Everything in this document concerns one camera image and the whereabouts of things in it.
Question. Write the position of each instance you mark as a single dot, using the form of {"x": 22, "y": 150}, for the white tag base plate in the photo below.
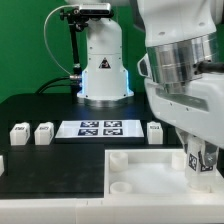
{"x": 100, "y": 129}

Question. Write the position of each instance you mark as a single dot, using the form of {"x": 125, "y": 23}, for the black camera stand pole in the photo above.
{"x": 76, "y": 23}

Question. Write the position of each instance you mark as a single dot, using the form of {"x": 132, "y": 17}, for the black camera on stand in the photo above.
{"x": 95, "y": 9}

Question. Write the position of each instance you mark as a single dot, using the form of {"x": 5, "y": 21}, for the white square tabletop part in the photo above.
{"x": 154, "y": 172}

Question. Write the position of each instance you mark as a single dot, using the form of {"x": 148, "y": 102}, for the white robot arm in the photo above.
{"x": 184, "y": 81}

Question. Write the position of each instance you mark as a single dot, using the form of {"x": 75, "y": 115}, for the white block left edge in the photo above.
{"x": 1, "y": 165}

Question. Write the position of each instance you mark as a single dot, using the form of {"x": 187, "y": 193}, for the white obstacle fence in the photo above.
{"x": 196, "y": 208}

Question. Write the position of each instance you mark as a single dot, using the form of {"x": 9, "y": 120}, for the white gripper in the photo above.
{"x": 199, "y": 111}

